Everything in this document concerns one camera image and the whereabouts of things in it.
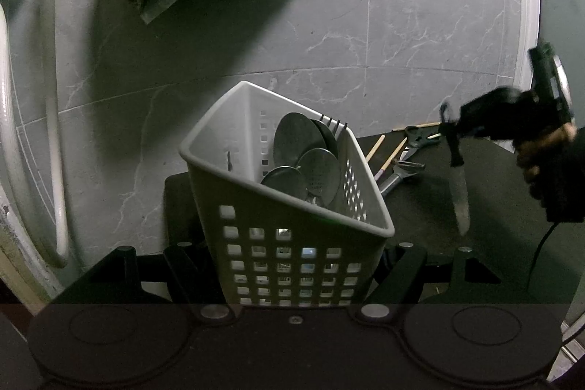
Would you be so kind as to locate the person's right hand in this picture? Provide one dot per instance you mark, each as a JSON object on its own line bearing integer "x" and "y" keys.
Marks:
{"x": 548, "y": 138}

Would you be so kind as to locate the white plastic utensil basket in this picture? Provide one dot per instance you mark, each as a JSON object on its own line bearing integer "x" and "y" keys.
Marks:
{"x": 283, "y": 262}

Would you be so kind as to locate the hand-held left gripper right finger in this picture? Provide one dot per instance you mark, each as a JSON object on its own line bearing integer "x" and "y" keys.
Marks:
{"x": 409, "y": 266}

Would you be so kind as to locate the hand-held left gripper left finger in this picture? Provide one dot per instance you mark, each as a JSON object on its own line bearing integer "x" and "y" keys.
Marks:
{"x": 183, "y": 266}

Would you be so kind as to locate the steel fork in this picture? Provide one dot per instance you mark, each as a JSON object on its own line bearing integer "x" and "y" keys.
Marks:
{"x": 336, "y": 126}

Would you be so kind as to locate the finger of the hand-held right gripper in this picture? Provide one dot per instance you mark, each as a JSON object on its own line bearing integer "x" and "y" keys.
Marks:
{"x": 484, "y": 111}

